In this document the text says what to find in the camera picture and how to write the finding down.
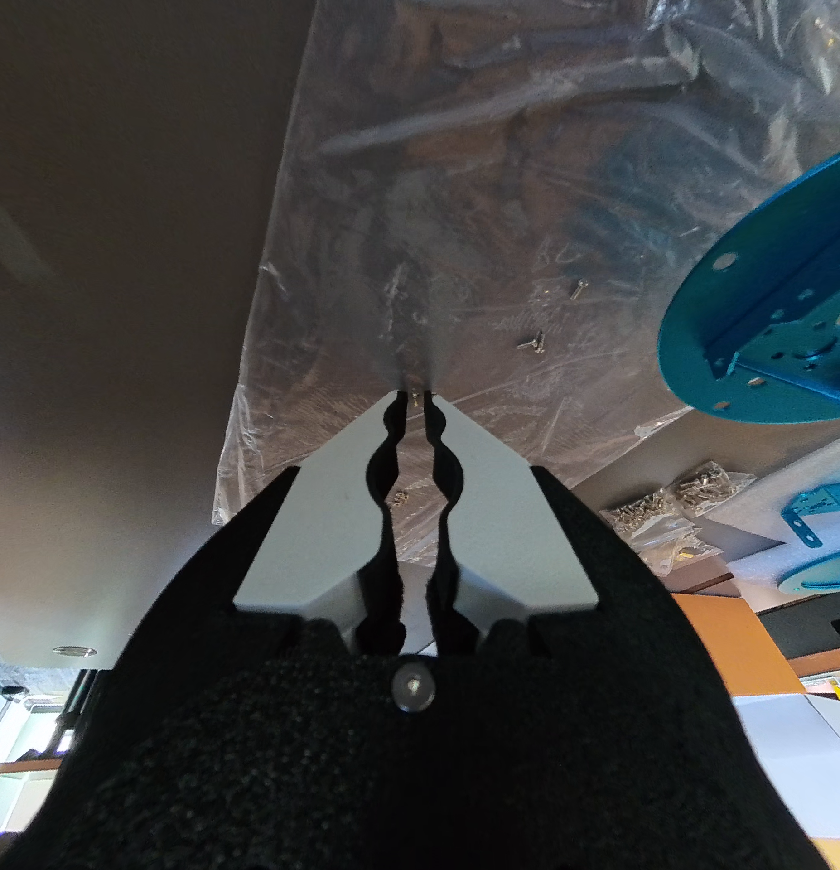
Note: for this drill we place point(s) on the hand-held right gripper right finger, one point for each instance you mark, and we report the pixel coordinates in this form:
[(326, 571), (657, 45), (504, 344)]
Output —
[(515, 544)]

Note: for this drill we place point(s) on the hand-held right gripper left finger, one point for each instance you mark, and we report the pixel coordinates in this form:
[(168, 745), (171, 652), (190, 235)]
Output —
[(311, 544)]

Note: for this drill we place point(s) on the blue round metal plate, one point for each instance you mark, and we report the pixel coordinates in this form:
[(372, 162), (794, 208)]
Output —
[(692, 340)]

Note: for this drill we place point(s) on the blue perforated mounting bracket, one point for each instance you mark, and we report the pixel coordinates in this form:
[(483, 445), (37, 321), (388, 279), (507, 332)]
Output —
[(787, 319)]

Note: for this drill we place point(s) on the cluster of small metal nuts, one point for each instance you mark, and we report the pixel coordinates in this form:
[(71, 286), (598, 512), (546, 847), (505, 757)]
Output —
[(396, 499)]

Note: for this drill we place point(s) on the pile of small hardware bags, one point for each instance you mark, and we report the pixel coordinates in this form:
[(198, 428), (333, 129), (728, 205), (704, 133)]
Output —
[(664, 516)]

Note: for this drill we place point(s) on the white foam sheet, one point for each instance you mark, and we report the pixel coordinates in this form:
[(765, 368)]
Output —
[(746, 537)]

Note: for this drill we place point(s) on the orange cardboard box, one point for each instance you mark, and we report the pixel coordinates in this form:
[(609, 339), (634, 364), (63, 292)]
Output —
[(732, 646)]

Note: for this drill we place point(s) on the clear plastic bag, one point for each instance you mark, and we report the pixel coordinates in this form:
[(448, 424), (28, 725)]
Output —
[(461, 170)]

